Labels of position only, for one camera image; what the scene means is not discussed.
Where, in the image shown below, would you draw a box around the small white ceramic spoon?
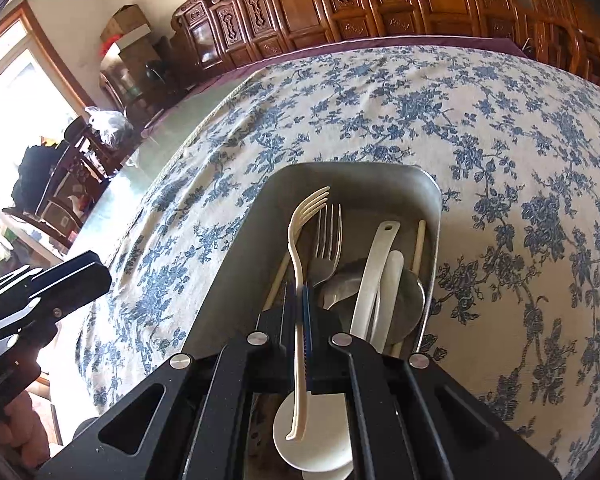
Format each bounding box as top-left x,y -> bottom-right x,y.
302,250 -> 404,480

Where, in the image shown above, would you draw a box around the large white ceramic spoon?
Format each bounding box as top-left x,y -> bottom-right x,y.
273,220 -> 400,475

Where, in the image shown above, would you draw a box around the light bamboo chopstick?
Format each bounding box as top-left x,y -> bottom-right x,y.
391,220 -> 426,358
262,252 -> 290,311

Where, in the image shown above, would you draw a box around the silver metal spoon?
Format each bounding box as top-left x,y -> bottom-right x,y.
319,258 -> 426,340

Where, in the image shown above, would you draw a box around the silver metal fork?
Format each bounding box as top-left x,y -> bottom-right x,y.
308,204 -> 343,287

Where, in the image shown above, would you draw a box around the person's left hand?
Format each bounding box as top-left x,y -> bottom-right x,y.
0,391 -> 50,468

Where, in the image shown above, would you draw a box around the dark wooden chair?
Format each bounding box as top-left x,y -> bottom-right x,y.
2,117 -> 123,250

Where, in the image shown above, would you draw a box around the blue floral tablecloth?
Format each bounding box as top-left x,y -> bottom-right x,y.
76,47 -> 600,479

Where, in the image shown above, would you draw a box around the grey rectangular utensil tray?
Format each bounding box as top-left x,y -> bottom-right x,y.
183,162 -> 442,359

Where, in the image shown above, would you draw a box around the white plastic bag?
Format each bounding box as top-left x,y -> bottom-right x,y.
85,106 -> 134,148

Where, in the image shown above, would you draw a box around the stacked cardboard boxes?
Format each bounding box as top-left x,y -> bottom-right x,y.
99,4 -> 151,60

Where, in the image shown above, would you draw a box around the carved wooden long sofa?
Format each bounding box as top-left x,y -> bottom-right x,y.
171,0 -> 524,78

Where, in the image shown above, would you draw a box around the purple sofa cushion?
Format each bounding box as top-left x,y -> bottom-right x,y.
139,34 -> 527,139

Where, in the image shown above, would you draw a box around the carved wooden armchair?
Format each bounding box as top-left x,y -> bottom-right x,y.
520,0 -> 600,86

